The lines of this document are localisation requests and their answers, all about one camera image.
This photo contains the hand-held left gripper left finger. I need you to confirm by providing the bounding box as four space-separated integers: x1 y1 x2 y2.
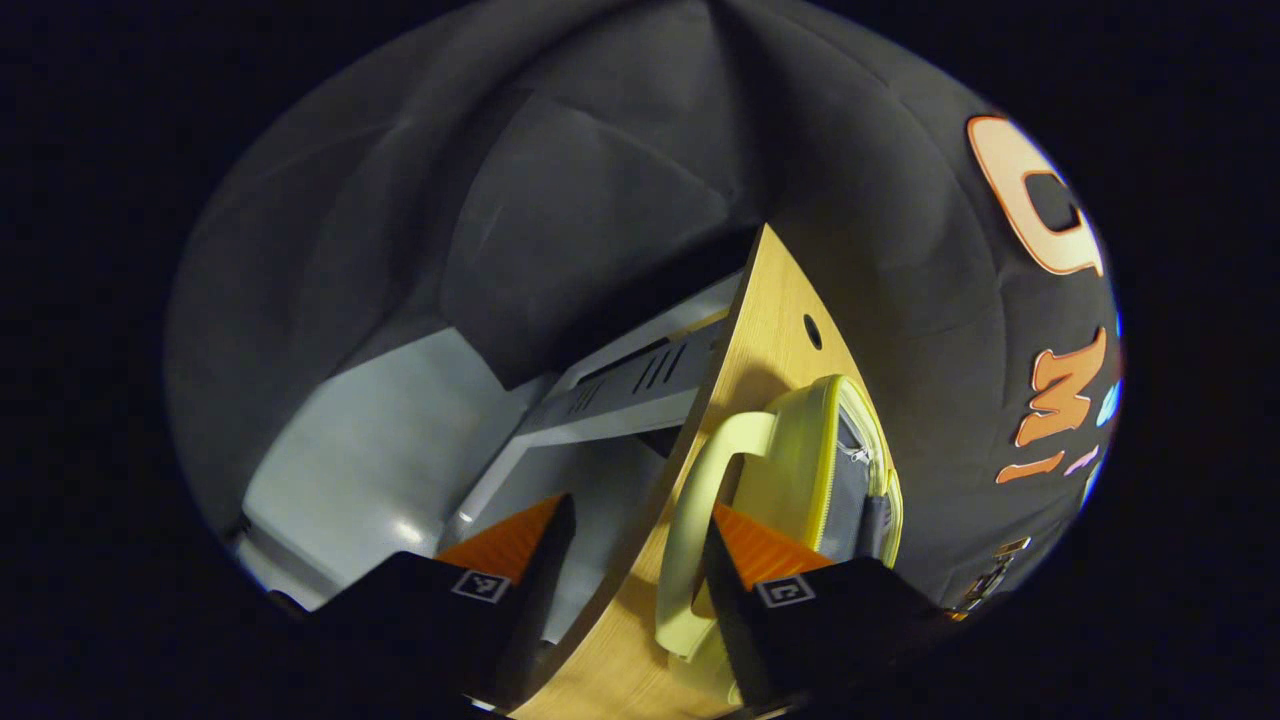
298 492 579 713

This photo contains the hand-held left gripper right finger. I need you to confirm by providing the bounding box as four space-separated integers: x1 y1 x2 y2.
699 502 953 709

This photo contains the pale yellow suitcase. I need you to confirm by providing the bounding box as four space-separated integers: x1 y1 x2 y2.
654 374 905 706

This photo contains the black backdrop cloth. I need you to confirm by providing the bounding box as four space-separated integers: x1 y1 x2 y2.
165 0 1123 611

